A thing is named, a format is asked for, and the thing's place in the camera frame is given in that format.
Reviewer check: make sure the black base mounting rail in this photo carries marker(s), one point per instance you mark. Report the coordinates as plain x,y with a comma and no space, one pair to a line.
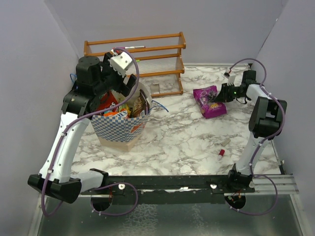
161,190

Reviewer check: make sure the pink marker pen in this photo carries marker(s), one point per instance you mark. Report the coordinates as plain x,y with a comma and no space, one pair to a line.
135,47

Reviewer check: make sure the small red lip balm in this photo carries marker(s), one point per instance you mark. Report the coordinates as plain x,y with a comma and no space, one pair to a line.
221,154

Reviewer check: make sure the purple snack packet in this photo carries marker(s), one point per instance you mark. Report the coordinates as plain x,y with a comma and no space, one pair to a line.
205,100

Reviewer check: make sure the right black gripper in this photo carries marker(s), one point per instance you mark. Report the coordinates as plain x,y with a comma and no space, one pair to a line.
223,96

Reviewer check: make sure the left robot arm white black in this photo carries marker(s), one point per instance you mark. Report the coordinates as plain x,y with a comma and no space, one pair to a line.
94,78

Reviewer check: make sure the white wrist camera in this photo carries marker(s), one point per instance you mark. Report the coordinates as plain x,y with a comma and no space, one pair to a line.
230,78
120,62

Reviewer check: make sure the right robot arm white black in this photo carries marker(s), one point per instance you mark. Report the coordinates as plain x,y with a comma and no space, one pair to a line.
266,122

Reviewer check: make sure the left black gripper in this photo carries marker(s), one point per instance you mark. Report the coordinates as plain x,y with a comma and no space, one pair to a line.
131,82

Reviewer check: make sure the red Doritos chips bag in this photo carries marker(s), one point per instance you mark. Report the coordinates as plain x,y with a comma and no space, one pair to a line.
107,101

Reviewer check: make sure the wooden two-tier shelf rack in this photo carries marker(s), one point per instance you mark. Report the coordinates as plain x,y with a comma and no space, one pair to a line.
161,57

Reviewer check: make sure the blue checkered paper bag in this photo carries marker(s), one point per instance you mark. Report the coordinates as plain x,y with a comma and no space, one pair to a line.
123,133

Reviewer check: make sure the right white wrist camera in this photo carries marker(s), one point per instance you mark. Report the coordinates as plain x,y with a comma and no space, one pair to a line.
230,78

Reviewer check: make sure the brown kettle chips bag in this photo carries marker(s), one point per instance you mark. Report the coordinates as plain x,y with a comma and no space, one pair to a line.
141,106

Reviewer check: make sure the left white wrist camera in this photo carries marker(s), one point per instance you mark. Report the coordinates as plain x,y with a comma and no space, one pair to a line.
120,62

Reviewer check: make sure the small beige cork piece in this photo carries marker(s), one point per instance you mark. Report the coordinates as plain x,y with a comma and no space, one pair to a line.
225,142

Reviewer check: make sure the orange Fox's fruit candy bag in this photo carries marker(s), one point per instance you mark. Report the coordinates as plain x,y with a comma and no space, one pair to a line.
122,111

